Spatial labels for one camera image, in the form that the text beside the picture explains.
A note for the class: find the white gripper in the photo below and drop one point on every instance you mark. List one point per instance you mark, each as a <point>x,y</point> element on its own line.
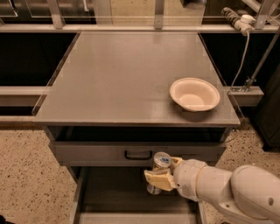
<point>186,178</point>

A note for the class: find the silver blue redbull can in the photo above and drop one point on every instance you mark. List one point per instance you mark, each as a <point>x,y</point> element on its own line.
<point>158,177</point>

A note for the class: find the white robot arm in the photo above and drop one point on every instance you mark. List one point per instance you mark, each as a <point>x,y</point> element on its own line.
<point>247,195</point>

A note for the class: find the open grey middle drawer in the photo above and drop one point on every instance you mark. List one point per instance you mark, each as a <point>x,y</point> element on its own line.
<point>118,195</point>

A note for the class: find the grey metal drawer cabinet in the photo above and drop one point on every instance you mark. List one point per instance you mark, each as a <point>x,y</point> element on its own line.
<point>114,86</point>

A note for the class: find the grey top drawer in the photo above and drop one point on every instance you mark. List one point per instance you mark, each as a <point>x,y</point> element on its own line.
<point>112,154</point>

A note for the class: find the white paper bowl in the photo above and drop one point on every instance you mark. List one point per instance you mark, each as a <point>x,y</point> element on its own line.
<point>195,94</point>

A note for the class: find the white power strip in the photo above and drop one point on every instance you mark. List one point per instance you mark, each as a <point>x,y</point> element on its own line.
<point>242,24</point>

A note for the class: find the metal clamp rod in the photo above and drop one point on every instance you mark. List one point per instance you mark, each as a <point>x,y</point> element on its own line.
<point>249,81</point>

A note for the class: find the black drawer handle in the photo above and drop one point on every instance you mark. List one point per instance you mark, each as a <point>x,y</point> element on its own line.
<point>138,155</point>

